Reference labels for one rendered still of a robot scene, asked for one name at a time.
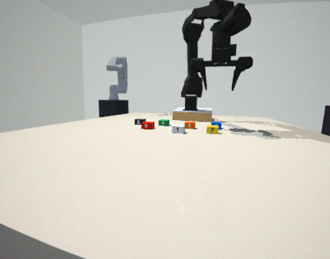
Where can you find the blue block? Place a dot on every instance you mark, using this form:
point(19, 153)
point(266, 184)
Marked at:
point(217, 124)

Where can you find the red block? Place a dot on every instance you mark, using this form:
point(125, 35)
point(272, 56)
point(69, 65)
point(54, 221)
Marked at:
point(147, 125)

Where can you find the green block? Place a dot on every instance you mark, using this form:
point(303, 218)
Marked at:
point(163, 122)

